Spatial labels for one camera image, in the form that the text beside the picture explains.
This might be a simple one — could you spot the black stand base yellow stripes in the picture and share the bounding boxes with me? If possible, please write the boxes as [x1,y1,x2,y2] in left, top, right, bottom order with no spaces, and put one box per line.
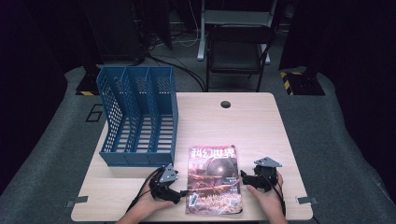
[279,69,327,97]
[75,63,105,97]

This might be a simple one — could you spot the red glossy magazine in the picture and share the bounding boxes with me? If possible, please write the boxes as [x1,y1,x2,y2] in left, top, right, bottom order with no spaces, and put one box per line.
[185,144,244,216]

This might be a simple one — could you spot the black folding chair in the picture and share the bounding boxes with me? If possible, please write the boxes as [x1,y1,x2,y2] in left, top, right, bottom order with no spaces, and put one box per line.
[205,23,276,93]

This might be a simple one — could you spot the person's left hand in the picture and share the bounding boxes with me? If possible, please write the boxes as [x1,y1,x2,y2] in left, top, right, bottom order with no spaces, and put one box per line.
[136,190,174,218]

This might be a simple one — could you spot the white metal desk frame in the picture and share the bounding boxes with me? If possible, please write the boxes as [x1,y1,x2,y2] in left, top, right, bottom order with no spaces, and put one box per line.
[196,0,278,65]

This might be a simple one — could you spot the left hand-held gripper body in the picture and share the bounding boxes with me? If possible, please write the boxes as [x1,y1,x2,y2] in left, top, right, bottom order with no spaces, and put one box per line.
[148,162,180,203]

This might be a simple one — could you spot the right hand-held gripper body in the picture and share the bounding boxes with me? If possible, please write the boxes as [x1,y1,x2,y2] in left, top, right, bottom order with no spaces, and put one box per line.
[253,156,283,193]

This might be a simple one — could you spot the blue plastic file rack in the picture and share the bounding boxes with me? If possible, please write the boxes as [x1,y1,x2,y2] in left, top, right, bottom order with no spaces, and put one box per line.
[95,64,179,168]

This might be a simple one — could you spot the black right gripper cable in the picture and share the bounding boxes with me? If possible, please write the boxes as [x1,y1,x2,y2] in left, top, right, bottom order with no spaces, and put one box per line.
[261,172,288,217]

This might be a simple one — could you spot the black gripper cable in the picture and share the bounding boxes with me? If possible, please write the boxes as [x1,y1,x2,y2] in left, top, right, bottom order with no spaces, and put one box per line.
[125,167,163,213]
[261,172,288,217]

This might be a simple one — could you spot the black cabinet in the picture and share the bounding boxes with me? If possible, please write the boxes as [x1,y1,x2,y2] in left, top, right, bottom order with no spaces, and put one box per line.
[82,0,145,64]

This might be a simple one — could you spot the white floor cable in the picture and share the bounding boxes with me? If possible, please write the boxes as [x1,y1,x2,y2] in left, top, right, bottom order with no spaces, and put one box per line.
[172,0,201,49]

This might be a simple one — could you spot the person's right hand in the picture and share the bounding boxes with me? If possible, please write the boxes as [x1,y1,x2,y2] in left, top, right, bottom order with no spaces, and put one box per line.
[247,172,286,218]

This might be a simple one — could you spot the black floor cable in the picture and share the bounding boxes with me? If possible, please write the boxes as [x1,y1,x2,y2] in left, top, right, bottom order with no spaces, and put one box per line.
[145,52,208,93]

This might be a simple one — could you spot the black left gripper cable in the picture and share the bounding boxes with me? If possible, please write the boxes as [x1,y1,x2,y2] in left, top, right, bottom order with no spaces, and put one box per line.
[125,167,163,213]

